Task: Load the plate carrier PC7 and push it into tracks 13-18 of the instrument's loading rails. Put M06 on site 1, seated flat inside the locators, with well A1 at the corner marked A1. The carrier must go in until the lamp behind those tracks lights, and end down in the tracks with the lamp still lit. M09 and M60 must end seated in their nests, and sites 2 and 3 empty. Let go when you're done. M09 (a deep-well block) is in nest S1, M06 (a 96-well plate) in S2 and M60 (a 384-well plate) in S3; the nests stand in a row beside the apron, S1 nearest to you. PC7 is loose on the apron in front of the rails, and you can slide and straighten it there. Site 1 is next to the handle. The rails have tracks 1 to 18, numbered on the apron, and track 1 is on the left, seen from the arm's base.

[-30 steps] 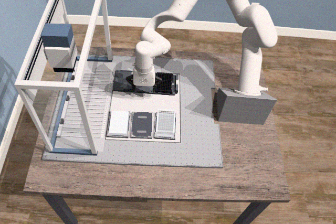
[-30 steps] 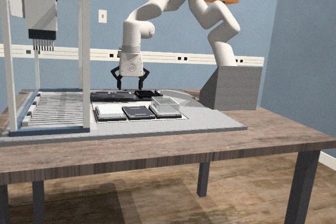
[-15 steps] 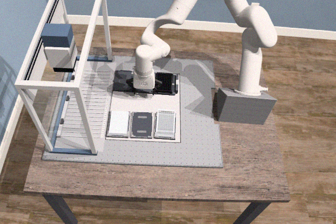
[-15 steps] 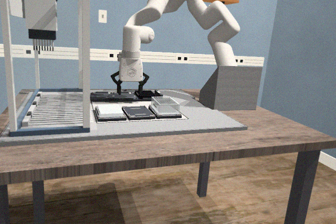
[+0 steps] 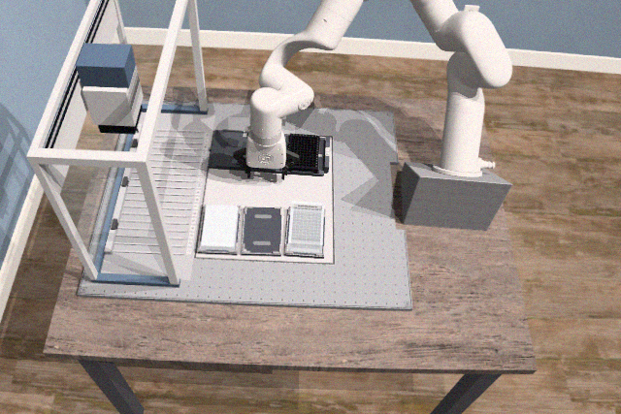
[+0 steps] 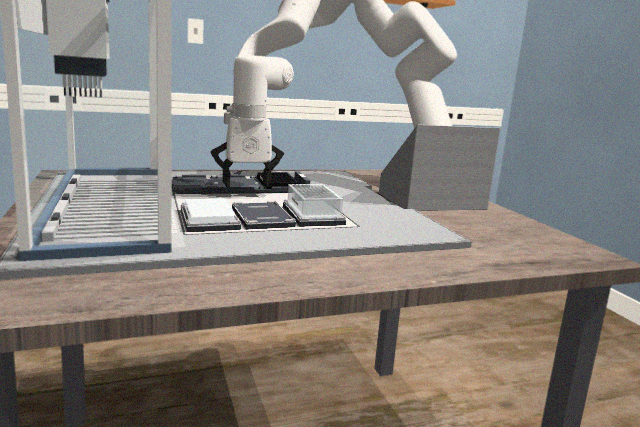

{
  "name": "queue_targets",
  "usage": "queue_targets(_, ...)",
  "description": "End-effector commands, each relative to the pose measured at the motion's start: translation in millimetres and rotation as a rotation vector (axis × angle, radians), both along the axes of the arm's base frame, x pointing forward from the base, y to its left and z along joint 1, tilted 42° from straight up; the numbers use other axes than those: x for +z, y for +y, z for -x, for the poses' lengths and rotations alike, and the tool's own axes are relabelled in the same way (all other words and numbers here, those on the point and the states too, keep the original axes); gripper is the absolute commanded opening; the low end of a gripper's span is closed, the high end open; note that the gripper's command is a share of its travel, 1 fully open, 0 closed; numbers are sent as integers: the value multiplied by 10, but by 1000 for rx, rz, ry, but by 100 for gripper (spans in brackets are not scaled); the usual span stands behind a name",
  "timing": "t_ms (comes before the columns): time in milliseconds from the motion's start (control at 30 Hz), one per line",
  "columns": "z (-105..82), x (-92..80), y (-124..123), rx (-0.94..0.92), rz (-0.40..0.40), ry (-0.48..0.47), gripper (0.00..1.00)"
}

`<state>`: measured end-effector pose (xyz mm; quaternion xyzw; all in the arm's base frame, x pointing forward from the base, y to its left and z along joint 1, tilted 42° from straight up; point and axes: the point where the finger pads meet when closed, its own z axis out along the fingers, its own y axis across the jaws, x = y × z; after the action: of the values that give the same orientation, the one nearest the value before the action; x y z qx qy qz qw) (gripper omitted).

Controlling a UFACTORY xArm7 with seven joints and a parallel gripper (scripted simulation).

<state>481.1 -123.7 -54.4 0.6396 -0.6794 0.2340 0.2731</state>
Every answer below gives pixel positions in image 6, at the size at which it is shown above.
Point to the black well plate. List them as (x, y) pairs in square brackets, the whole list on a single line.
[(278, 179)]

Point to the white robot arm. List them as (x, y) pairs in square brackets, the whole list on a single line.
[(393, 34)]

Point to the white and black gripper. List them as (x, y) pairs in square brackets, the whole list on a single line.
[(251, 143)]

